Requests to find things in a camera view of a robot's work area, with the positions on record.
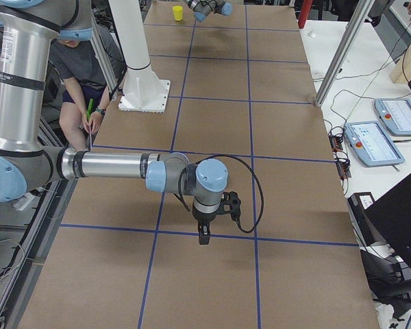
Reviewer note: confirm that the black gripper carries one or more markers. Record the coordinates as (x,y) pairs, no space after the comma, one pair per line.
(203,218)

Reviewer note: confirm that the yellow plastic cup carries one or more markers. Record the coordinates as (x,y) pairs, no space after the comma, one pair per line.
(178,12)

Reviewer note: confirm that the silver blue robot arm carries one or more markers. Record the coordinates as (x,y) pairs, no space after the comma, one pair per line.
(202,8)
(29,28)

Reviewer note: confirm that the green pen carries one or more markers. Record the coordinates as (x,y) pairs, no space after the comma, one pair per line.
(89,109)

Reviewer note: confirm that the seated person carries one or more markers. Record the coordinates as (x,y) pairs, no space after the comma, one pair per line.
(77,65)

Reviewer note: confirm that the near blue teach pendant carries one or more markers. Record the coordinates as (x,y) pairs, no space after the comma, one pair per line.
(372,144)

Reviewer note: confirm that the blue teach pendant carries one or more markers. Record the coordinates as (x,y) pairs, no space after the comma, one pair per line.
(372,144)
(395,114)

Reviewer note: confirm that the far blue teach pendant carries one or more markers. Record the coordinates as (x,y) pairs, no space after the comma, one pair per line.
(395,114)

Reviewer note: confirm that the red cylinder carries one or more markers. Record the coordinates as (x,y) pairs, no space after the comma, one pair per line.
(304,13)

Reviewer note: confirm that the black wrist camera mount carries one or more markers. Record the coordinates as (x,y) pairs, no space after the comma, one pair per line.
(230,205)

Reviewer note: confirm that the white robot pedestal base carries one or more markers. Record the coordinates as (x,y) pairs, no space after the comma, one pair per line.
(143,91)

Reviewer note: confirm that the aluminium frame post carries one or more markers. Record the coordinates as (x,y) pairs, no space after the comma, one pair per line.
(352,29)

